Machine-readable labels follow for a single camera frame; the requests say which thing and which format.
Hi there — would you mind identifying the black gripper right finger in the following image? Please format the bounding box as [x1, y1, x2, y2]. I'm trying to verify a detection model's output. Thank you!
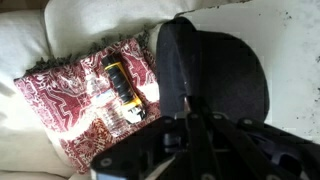
[237, 118, 314, 157]

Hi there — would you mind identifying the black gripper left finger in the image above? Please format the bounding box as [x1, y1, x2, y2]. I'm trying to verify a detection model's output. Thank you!
[183, 96, 210, 121]

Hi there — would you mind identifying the black hat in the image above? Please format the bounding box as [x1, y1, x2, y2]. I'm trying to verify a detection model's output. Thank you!
[156, 17, 269, 122]

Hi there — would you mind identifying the small white wooden chair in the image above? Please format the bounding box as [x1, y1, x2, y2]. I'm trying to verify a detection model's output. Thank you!
[184, 0, 320, 143]

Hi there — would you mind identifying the yellow black bottle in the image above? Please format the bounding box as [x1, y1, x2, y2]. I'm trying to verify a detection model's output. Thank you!
[102, 55, 146, 123]

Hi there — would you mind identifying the clear plastic bottle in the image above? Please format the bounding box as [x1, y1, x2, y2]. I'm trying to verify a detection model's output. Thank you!
[85, 74, 129, 136]

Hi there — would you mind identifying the red patterned blanket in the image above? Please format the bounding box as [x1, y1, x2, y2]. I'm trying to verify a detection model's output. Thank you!
[14, 32, 160, 174]

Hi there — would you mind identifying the white sofa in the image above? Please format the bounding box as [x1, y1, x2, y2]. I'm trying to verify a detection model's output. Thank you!
[0, 0, 246, 180]

